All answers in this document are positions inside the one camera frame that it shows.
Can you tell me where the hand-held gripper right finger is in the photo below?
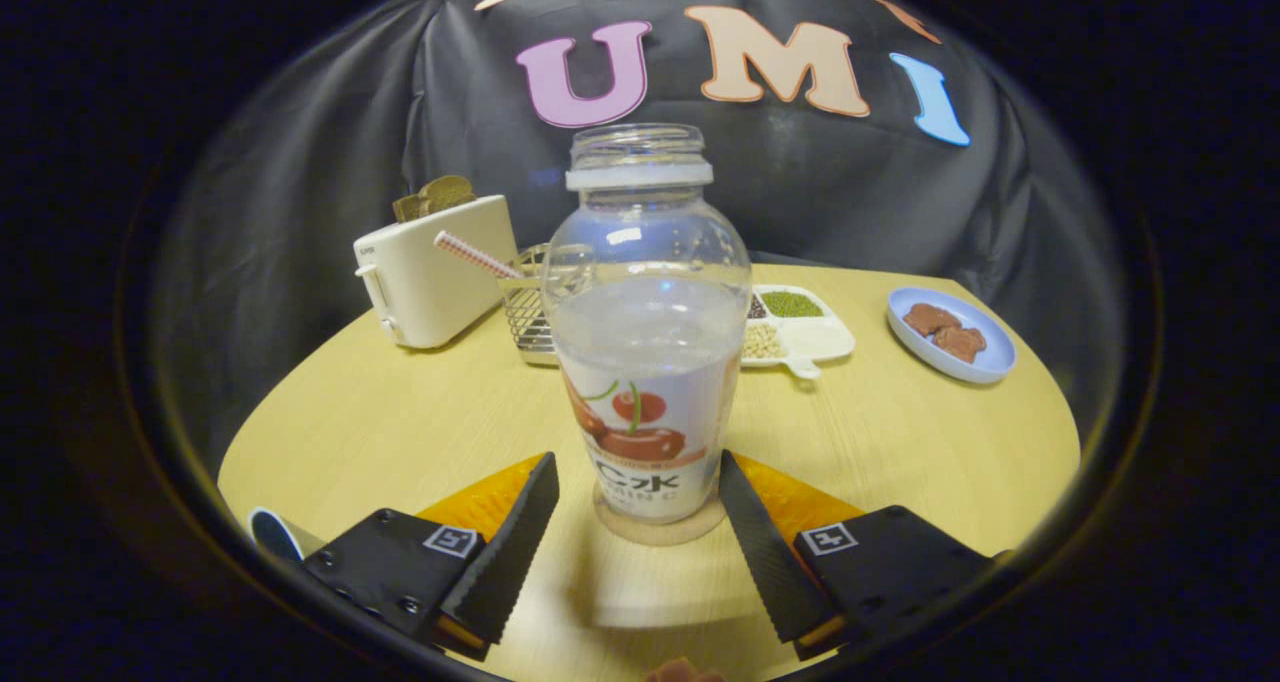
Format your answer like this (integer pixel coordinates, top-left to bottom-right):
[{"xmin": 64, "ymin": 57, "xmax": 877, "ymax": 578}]
[{"xmin": 717, "ymin": 449, "xmax": 1001, "ymax": 663}]

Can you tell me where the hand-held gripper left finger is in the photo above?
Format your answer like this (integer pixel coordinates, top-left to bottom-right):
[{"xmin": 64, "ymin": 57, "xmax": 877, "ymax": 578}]
[{"xmin": 300, "ymin": 451, "xmax": 561, "ymax": 663}]

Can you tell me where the round wooden coaster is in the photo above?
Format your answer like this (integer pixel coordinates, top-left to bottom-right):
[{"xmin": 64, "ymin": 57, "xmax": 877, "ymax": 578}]
[{"xmin": 593, "ymin": 482, "xmax": 728, "ymax": 548}]

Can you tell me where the clear juice bottle cherry label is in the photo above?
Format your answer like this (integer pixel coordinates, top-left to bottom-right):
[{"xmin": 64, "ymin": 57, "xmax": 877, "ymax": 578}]
[{"xmin": 543, "ymin": 124, "xmax": 753, "ymax": 523}]

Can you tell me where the pale cup with wooden handle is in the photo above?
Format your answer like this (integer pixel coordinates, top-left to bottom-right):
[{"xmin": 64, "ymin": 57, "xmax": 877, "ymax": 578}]
[{"xmin": 248, "ymin": 507, "xmax": 326, "ymax": 563}]

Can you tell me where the light wooden table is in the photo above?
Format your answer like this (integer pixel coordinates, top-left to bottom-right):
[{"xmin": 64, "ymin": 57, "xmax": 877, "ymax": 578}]
[{"xmin": 217, "ymin": 262, "xmax": 1083, "ymax": 682}]

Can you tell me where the white divided bean tray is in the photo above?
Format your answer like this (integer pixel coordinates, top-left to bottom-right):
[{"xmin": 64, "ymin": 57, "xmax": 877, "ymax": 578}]
[{"xmin": 740, "ymin": 284, "xmax": 857, "ymax": 380}]

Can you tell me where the white toaster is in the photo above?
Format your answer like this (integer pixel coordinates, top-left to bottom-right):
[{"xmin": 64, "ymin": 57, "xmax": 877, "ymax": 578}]
[{"xmin": 353, "ymin": 194, "xmax": 521, "ymax": 351}]

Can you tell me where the brown meat piece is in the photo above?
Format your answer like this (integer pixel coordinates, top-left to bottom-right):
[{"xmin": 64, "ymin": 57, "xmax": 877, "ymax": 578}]
[
  {"xmin": 933, "ymin": 326, "xmax": 988, "ymax": 364},
  {"xmin": 903, "ymin": 303, "xmax": 963, "ymax": 337}
]

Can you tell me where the blue plate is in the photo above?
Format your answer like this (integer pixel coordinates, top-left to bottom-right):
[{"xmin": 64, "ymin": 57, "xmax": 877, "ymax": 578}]
[{"xmin": 887, "ymin": 287, "xmax": 1018, "ymax": 385}]

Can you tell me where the toast slice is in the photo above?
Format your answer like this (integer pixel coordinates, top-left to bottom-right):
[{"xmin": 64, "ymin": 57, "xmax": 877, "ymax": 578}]
[{"xmin": 392, "ymin": 174, "xmax": 477, "ymax": 223}]

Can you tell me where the black backdrop cloth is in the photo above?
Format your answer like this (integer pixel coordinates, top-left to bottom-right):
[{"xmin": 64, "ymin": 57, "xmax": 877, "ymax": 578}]
[{"xmin": 150, "ymin": 0, "xmax": 1131, "ymax": 483}]

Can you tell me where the wire basket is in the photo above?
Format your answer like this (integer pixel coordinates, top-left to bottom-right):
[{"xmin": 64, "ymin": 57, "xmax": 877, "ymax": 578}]
[{"xmin": 500, "ymin": 244, "xmax": 591, "ymax": 367}]

